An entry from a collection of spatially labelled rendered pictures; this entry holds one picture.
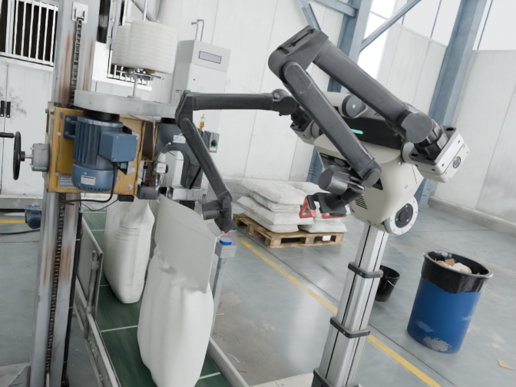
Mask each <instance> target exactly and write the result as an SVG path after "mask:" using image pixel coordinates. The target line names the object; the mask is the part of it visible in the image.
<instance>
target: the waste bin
mask: <svg viewBox="0 0 516 387"><path fill-rule="evenodd" d="M423 256H424V262H423V265H422V271H421V278H420V280H419V284H418V289H417V292H416V295H415V300H414V303H413V307H412V311H411V315H410V318H409V321H408V326H407V330H408V333H409V335H410V336H411V337H412V338H413V339H415V340H416V341H417V342H419V343H421V344H422V345H424V346H426V347H428V348H430V349H433V350H435V351H438V352H443V353H456V352H458V351H459V350H460V348H461V345H462V343H463V341H464V338H465V335H466V332H467V331H468V327H469V325H470V322H471V319H472V317H473V315H474V312H475V309H476V307H477V305H478V301H479V299H480V296H481V293H482V292H484V291H485V287H486V286H487V283H488V280H489V279H490V278H492V277H493V272H492V271H491V270H490V269H489V268H488V267H486V266H485V265H483V264H482V263H479V262H478V261H475V260H473V259H470V258H468V257H466V256H462V255H459V254H456V253H451V252H448V251H443V250H426V251H425V252H424V253H423ZM435 259H436V261H439V260H441V261H444V262H445V261H446V260H450V259H454V261H455V263H460V264H462V265H464V266H466V267H468V268H469V269H470V270H471V273H465V272H462V271H459V270H454V269H452V268H450V267H447V266H444V265H442V264H440V263H438V262H436V261H435ZM477 273H480V275H477Z"/></svg>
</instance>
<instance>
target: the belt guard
mask: <svg viewBox="0 0 516 387"><path fill-rule="evenodd" d="M74 105H75V106H77V107H80V108H87V109H90V110H94V111H103V112H108V113H113V114H127V115H138V116H149V117H170V118H175V117H174V115H175V112H176V109H177V105H175V104H166V103H158V102H154V101H147V100H144V101H142V99H140V100H137V99H131V98H128V97H123V96H117V95H112V94H103V93H98V92H93V91H84V90H75V93H74Z"/></svg>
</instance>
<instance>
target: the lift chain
mask: <svg viewBox="0 0 516 387"><path fill-rule="evenodd" d="M77 20H78V21H77V24H76V32H75V42H74V59H73V68H72V75H71V76H72V77H71V91H70V100H69V109H72V110H74V100H71V98H74V95H72V94H74V93H75V90H76V89H77V87H76V86H77V81H78V65H79V57H80V48H81V32H82V22H83V20H82V18H77ZM78 22H81V23H78ZM78 26H81V28H78ZM78 31H80V32H78ZM77 35H79V36H80V37H77ZM77 40H79V42H78V41H77ZM76 45H79V46H76ZM76 49H78V51H76ZM75 54H78V55H75ZM76 58H77V60H75V59H76ZM74 63H77V64H74ZM74 68H77V69H74ZM74 72H76V74H75V73H74ZM74 76H75V77H76V78H74ZM73 81H76V82H73ZM73 85H75V86H74V87H72V86H73ZM72 90H74V91H72ZM71 103H73V104H71ZM71 107H73V108H71ZM62 197H65V198H62ZM61 200H66V193H64V192H61ZM62 205H64V206H62ZM62 209H63V210H62ZM64 219H65V204H63V203H60V210H59V218H58V235H57V243H56V252H55V269H54V277H53V286H52V294H51V312H50V319H49V328H48V344H47V353H46V362H45V378H44V387H45V386H46V384H45V383H46V376H47V374H46V373H49V375H50V367H51V351H52V343H53V334H54V324H55V310H56V302H57V293H58V276H59V268H60V260H61V245H62V237H63V228H64V225H63V224H64ZM60 220H63V221H60ZM60 224H62V225H60ZM59 228H62V229H59ZM59 232H61V233H59ZM58 239H61V240H58ZM58 243H60V244H58ZM58 246H59V247H58ZM58 250H60V251H58ZM57 254H59V255H57ZM57 257H59V259H57ZM57 261H58V262H57ZM56 265H58V266H56ZM56 272H57V273H56ZM56 279H57V280H56ZM54 286H56V287H54ZM54 289H56V290H54ZM54 293H55V294H54ZM54 296H55V297H54ZM53 297H54V298H53ZM53 300H55V301H53ZM53 303H54V304H53ZM52 304H53V305H52ZM52 307H54V308H52ZM52 310H54V311H52ZM52 314H54V315H52ZM52 317H53V318H52ZM51 321H53V322H51ZM51 324H53V325H51ZM52 327H53V328H52ZM50 331H52V332H50ZM50 334H51V335H50ZM49 341H50V342H49ZM49 344H51V345H49ZM49 347H51V348H49ZM48 354H50V355H48ZM48 357H50V358H48ZM48 360H49V361H48ZM46 370H47V371H46Z"/></svg>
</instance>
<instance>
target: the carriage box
mask: <svg viewBox="0 0 516 387"><path fill-rule="evenodd" d="M45 113H46V114H47V120H46V130H45V144H48V146H49V162H48V170H47V172H42V177H43V179H44V181H45V184H46V187H47V188H48V192H64V193H84V194H111V191H108V192H103V193H95V192H88V191H84V190H80V189H78V188H63V187H58V183H59V176H71V173H72V164H73V163H74V162H75V161H76V160H74V158H73V155H74V140H69V139H64V138H63V134H64V125H65V115H71V116H79V115H83V111H77V110H72V109H66V108H61V107H53V106H52V105H51V102H50V101H48V108H45ZM49 115H50V116H51V117H52V118H53V119H54V125H53V135H52V139H51V138H50V137H49V136H48V125H49ZM119 121H120V122H122V123H123V124H124V125H125V126H127V127H129V128H130V129H132V130H134V131H135V135H137V136H138V141H137V152H136V158H135V161H132V165H131V174H130V176H129V175H125V174H124V173H123V172H122V171H121V170H119V169H118V174H117V183H116V186H115V188H114V193H113V194H123V195H134V196H136V193H137V182H138V176H139V170H140V164H141V153H142V147H143V141H144V130H145V124H146V122H145V120H143V119H140V118H139V117H135V116H134V115H127V114H121V115H120V120H119Z"/></svg>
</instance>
